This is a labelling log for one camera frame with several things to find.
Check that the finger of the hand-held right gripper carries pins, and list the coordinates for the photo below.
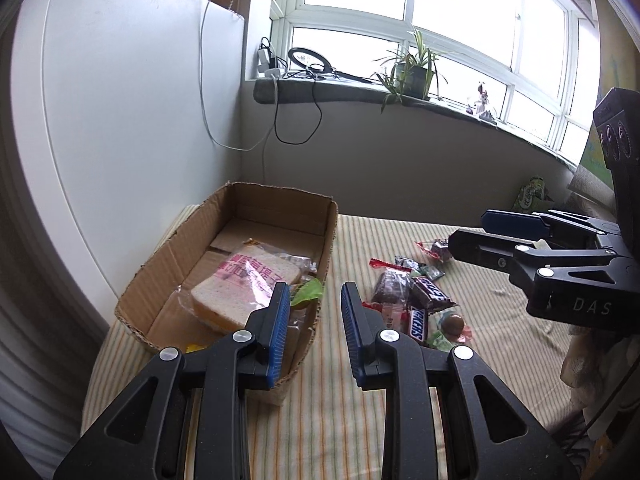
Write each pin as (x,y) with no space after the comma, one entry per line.
(480,247)
(505,220)

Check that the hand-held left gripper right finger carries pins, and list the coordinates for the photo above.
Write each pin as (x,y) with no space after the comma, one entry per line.
(352,330)

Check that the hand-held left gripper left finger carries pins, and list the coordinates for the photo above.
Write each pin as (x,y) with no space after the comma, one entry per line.
(280,330)

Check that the dark cake packet red ends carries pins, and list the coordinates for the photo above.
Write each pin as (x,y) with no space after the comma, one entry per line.
(440,250)

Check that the green white snack packet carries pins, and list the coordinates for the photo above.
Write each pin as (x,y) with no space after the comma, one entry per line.
(430,273)

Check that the nut cake clear packet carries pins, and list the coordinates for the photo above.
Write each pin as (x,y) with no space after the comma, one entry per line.
(390,287)

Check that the brown chocolate bar wrapper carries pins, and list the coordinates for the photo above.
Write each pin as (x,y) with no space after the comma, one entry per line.
(418,324)
(430,295)

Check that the black white candy packet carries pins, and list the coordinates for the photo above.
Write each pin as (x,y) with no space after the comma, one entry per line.
(405,262)

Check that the green candy clear wrapper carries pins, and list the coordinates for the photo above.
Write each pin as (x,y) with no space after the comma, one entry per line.
(438,340)

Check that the brown cardboard box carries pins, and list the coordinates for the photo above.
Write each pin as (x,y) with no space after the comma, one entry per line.
(165,260)

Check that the green patterned bag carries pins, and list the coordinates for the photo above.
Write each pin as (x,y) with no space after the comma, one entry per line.
(530,195)

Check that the pink white snack packet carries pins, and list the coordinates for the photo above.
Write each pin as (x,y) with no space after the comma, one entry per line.
(392,316)

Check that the sliced bread clear packet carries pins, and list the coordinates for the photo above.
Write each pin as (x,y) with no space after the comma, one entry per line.
(235,285)

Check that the brown ball candy clear wrapper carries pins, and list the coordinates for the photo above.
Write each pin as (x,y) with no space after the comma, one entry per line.
(454,324)

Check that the yellow snack packet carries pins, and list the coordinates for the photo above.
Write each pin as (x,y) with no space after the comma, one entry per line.
(195,346)

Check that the small figurine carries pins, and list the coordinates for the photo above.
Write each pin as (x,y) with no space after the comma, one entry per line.
(482,100)

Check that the striped tablecloth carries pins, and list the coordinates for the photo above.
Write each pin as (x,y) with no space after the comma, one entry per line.
(480,375)

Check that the potted spider plant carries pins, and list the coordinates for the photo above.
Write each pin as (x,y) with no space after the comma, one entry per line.
(412,72)

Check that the grey stone windowsill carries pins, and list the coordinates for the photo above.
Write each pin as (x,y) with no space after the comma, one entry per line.
(350,95)

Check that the white power strip with chargers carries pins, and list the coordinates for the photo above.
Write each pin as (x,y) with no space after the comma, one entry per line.
(267,62)

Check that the white wardrobe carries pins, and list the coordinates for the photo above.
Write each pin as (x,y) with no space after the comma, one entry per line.
(125,110)

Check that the colourful wall map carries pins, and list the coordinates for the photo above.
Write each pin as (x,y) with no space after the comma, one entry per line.
(592,160)

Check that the white window frame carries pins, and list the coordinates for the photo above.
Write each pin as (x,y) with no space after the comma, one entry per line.
(515,35)

